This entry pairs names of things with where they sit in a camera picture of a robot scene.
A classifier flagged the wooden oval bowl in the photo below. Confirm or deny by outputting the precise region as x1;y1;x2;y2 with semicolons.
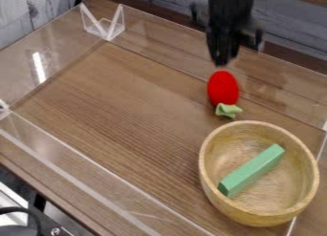
197;120;319;227

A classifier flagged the clear acrylic table barrier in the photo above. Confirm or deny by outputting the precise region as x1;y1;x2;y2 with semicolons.
0;100;213;236

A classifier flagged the clear acrylic corner bracket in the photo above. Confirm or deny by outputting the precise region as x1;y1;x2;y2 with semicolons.
79;4;125;41

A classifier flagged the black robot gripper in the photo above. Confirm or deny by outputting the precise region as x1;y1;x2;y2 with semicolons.
191;0;264;66

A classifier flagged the green rectangular block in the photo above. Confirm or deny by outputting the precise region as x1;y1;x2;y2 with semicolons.
217;144;284;198

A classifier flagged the black metal table frame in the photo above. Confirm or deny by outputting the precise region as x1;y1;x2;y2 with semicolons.
0;165;93;236

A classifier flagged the black cable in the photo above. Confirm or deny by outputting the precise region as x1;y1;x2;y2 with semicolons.
0;206;43;236

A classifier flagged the red plush strawberry toy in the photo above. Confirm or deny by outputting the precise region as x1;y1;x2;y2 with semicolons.
207;71;243;118

